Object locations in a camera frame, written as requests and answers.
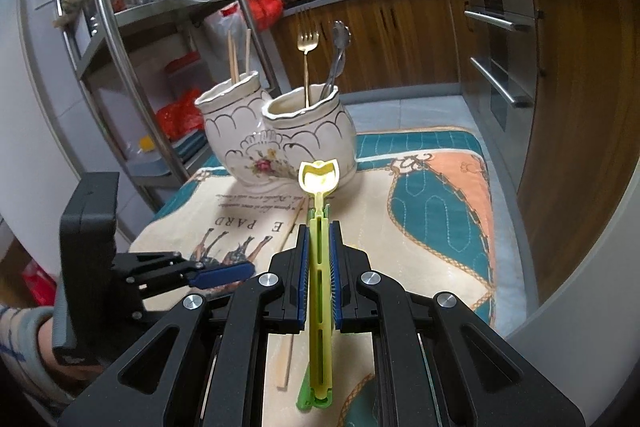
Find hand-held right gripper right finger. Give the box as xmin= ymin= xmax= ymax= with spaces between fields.
xmin=327 ymin=222 xmax=586 ymax=427

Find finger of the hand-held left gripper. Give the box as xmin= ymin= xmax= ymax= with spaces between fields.
xmin=112 ymin=251 xmax=218 ymax=280
xmin=125 ymin=263 xmax=256 ymax=310

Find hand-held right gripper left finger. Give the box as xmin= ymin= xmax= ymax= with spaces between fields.
xmin=57 ymin=224 xmax=311 ymax=427

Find yellow slotted-handle plastic spoon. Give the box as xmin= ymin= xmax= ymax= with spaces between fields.
xmin=297 ymin=159 xmax=343 ymax=400

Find green-handled yellow plastic spoon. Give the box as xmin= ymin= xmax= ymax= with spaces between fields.
xmin=295 ymin=204 xmax=332 ymax=411

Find floral ceramic double utensil holder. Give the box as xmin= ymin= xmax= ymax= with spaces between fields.
xmin=194 ymin=71 xmax=358 ymax=194

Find gold fork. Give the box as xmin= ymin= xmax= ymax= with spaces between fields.
xmin=296 ymin=31 xmax=321 ymax=115

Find silver fork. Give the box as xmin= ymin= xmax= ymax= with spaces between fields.
xmin=322 ymin=21 xmax=353 ymax=102

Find person's left forearm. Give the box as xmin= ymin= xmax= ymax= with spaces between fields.
xmin=0 ymin=306 xmax=107 ymax=410

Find yellow-lidded plastic container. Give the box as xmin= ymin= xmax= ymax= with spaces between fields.
xmin=122 ymin=134 xmax=167 ymax=168

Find printed teal and beige mat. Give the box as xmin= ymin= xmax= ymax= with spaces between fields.
xmin=127 ymin=129 xmax=501 ymax=427

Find crumpled red plastic bag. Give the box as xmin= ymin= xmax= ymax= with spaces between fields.
xmin=155 ymin=102 xmax=206 ymax=142

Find red-lidded plastic container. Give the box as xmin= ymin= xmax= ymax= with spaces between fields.
xmin=165 ymin=52 xmax=211 ymax=104

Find metal shelf rack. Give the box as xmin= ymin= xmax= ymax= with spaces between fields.
xmin=52 ymin=0 xmax=282 ymax=188

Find white plastic bag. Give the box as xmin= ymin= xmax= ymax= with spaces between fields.
xmin=205 ymin=4 xmax=251 ymax=78

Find wooden base cabinets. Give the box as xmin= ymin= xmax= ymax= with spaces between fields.
xmin=270 ymin=0 xmax=463 ymax=96

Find built-in oven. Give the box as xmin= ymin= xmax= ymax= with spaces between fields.
xmin=462 ymin=0 xmax=544 ymax=134

